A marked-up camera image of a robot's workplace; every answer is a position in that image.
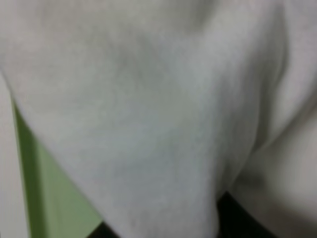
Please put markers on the green plastic tray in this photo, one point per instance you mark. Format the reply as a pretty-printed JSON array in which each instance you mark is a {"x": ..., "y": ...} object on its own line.
[{"x": 54, "y": 206}]

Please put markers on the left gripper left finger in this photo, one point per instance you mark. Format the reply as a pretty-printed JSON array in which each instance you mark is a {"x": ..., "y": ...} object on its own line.
[{"x": 102, "y": 231}]

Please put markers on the white short sleeve shirt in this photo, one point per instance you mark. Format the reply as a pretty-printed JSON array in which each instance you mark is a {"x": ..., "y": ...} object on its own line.
[{"x": 156, "y": 108}]

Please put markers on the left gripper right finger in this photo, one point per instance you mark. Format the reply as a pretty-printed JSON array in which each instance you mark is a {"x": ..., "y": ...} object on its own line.
[{"x": 235, "y": 222}]

